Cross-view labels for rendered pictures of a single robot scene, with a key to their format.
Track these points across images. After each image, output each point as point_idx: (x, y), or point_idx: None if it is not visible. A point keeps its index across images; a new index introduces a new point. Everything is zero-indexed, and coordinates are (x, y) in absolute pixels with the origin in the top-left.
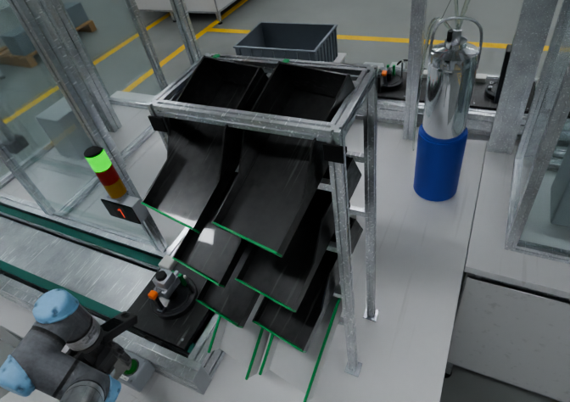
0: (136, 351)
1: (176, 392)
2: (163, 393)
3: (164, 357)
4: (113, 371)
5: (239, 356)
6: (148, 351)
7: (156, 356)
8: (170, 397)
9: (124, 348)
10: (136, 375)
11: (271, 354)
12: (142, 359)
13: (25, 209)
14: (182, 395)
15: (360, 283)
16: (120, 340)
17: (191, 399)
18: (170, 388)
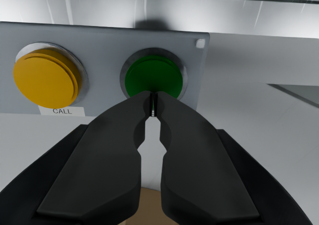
0: (131, 17)
1: (250, 37)
2: (217, 51)
3: None
4: (101, 110)
5: None
6: None
7: (245, 4)
8: (239, 51)
9: (67, 25)
10: (196, 95)
11: None
12: (181, 39)
13: None
14: (269, 38)
15: None
16: None
17: (294, 40)
18: (229, 35)
